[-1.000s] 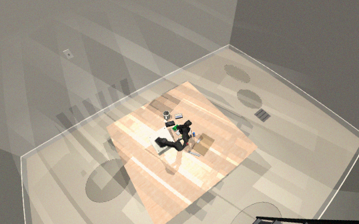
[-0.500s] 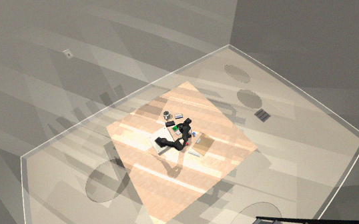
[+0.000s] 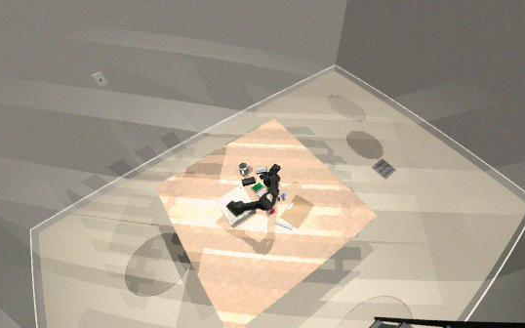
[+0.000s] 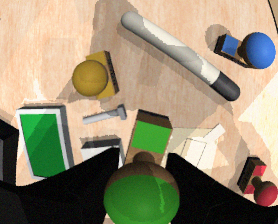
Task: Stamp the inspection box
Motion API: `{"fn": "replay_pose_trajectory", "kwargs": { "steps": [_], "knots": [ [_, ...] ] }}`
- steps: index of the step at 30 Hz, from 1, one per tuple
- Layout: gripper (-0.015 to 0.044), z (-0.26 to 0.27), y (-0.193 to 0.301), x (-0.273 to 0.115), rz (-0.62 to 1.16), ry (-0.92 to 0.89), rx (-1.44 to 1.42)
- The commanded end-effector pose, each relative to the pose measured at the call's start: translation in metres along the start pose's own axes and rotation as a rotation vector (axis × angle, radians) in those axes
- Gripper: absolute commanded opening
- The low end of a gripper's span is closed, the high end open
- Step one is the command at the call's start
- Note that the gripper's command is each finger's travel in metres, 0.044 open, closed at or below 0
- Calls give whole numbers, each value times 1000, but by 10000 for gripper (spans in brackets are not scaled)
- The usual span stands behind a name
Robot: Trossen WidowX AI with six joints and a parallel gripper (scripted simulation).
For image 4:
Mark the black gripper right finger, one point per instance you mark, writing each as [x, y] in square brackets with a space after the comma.
[204, 201]

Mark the red-handled rubber stamp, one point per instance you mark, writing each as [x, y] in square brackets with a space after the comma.
[264, 192]

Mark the green rubber stamp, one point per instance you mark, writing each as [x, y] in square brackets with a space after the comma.
[142, 191]

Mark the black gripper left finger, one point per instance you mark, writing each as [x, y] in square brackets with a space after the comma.
[74, 196]

